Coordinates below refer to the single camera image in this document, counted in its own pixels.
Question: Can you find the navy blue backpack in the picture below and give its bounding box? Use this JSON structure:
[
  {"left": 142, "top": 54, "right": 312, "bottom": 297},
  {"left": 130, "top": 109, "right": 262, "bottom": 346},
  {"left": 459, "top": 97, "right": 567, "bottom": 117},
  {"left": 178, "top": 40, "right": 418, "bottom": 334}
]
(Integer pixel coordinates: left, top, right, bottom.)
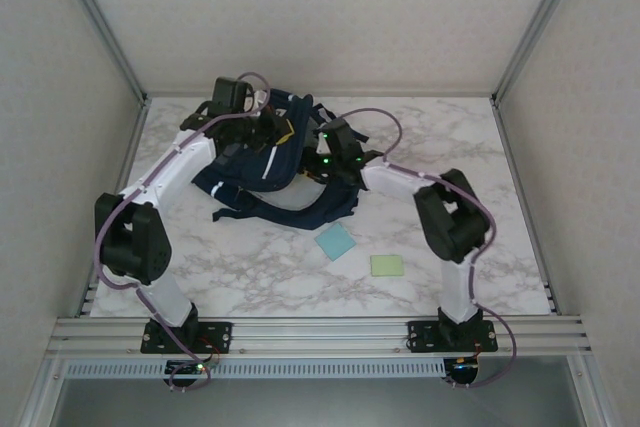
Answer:
[{"left": 192, "top": 89, "right": 382, "bottom": 233}]

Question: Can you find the blue sticky note pad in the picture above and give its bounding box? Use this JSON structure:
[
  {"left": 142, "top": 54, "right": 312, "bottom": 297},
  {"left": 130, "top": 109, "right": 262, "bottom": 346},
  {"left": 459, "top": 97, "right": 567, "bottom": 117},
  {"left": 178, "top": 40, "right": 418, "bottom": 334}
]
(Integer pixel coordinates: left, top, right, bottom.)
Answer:
[{"left": 314, "top": 224, "right": 358, "bottom": 262}]

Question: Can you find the green sticky note pad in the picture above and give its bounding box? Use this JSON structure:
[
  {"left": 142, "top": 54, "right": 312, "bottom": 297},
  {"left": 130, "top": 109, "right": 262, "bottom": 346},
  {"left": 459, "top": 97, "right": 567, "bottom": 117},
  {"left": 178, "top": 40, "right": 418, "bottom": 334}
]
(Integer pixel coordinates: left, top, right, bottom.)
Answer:
[{"left": 370, "top": 254, "right": 405, "bottom": 278}]

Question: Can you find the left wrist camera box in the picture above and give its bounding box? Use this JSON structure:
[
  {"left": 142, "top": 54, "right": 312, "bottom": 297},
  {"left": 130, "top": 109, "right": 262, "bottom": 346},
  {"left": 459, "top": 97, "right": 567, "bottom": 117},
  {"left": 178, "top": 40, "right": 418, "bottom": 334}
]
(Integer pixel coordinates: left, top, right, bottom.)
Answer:
[{"left": 247, "top": 88, "right": 271, "bottom": 112}]

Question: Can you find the aluminium back frame rail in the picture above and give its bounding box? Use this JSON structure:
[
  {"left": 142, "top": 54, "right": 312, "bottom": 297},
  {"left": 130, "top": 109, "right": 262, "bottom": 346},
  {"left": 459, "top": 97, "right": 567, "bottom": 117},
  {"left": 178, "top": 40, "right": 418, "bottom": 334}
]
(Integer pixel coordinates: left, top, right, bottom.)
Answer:
[{"left": 143, "top": 90, "right": 497, "bottom": 100}]

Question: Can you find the left aluminium frame post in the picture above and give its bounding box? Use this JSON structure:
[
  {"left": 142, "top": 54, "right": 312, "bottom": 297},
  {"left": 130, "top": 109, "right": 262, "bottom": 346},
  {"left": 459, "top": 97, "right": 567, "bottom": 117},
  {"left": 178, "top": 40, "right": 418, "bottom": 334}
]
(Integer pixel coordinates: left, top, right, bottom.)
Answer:
[{"left": 47, "top": 0, "right": 151, "bottom": 104}]

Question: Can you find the aluminium frame post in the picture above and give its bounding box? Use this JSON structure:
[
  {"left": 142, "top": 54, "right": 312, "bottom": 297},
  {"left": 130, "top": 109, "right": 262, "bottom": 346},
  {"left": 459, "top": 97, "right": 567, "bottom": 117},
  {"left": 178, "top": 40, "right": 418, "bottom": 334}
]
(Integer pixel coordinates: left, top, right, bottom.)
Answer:
[
  {"left": 489, "top": 0, "right": 595, "bottom": 106},
  {"left": 47, "top": 0, "right": 151, "bottom": 104}
]

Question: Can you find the left aluminium side rail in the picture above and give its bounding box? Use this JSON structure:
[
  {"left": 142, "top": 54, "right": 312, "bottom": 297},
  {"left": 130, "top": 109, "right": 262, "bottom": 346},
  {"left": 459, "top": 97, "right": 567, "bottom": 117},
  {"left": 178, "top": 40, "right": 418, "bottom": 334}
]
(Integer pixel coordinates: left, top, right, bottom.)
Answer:
[{"left": 74, "top": 96, "right": 151, "bottom": 319}]

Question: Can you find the aluminium side rail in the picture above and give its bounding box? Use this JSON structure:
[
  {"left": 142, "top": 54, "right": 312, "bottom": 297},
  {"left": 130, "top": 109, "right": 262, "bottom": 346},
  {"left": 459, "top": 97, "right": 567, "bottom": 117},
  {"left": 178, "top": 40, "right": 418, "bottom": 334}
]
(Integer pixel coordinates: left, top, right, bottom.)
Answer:
[
  {"left": 492, "top": 96, "right": 560, "bottom": 318},
  {"left": 74, "top": 96, "right": 151, "bottom": 319}
]

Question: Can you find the aluminium mounting rail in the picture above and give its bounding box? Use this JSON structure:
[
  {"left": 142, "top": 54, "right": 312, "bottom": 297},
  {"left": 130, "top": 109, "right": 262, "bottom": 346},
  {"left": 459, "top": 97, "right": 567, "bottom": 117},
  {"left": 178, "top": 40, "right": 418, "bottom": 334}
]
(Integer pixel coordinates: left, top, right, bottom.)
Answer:
[{"left": 47, "top": 315, "right": 595, "bottom": 361}]

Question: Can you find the right aluminium side rail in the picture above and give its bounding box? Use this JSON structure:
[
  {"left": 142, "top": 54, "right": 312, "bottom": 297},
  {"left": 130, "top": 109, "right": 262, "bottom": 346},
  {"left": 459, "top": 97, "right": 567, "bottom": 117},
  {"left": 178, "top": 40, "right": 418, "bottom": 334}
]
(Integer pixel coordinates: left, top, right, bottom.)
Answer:
[{"left": 492, "top": 96, "right": 560, "bottom": 318}]

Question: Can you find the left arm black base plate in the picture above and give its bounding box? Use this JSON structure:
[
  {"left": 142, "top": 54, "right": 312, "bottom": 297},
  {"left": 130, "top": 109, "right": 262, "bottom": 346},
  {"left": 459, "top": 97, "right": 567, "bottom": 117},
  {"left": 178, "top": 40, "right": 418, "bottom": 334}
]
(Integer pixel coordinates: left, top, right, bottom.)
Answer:
[{"left": 139, "top": 320, "right": 234, "bottom": 354}]

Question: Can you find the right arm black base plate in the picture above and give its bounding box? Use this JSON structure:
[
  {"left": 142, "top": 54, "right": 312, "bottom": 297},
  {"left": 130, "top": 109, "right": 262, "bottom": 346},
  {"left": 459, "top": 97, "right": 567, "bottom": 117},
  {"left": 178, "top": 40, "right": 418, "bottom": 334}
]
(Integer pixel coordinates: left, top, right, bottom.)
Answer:
[{"left": 407, "top": 319, "right": 500, "bottom": 353}]

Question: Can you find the grey slotted cable duct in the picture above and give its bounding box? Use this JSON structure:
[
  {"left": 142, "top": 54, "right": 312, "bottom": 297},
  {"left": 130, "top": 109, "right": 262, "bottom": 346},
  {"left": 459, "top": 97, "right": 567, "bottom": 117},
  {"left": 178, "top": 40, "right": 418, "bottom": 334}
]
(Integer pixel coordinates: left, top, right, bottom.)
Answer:
[{"left": 64, "top": 358, "right": 447, "bottom": 380}]

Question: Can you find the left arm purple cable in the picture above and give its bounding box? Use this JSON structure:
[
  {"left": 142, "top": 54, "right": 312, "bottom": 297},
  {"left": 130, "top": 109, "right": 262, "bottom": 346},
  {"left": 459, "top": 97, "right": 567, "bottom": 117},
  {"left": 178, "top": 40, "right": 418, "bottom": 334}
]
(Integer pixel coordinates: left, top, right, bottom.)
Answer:
[{"left": 93, "top": 70, "right": 274, "bottom": 393}]

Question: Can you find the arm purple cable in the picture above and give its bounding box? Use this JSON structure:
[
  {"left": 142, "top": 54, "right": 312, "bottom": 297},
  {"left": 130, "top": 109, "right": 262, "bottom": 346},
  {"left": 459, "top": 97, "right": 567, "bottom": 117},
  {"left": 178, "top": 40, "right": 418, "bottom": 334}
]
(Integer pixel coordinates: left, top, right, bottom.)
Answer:
[
  {"left": 93, "top": 70, "right": 274, "bottom": 393},
  {"left": 339, "top": 107, "right": 516, "bottom": 391}
]

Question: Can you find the right aluminium frame post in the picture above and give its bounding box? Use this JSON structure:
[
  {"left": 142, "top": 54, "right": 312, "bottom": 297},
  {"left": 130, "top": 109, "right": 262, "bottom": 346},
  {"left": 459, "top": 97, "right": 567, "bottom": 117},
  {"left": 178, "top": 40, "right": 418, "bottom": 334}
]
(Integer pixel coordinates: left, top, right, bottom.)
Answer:
[{"left": 489, "top": 0, "right": 595, "bottom": 106}]

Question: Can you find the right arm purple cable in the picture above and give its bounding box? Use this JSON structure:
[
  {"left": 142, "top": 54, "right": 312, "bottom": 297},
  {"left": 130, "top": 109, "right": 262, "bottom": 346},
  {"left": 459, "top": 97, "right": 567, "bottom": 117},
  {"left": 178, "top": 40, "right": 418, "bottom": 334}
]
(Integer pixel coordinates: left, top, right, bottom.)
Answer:
[{"left": 339, "top": 107, "right": 516, "bottom": 391}]

